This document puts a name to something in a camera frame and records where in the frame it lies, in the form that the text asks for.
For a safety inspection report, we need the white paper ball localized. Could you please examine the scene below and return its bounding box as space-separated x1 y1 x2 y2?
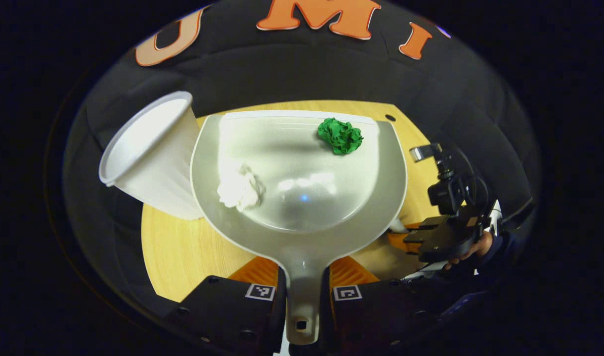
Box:
216 163 266 213

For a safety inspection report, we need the grey dustpan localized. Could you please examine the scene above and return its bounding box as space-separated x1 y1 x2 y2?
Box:
189 109 408 346

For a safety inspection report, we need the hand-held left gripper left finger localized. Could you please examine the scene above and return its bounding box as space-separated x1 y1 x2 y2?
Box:
165 256 287 355

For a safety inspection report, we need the wooden desktop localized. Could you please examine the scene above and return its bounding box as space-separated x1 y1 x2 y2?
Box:
141 100 446 304

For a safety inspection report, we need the white garbage bin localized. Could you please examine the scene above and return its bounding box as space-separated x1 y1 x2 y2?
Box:
98 90 205 221

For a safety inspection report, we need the green paper ball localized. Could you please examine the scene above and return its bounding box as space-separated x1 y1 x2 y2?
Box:
317 117 365 156

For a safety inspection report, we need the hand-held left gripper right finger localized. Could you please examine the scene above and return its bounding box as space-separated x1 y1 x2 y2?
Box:
321 256 458 353

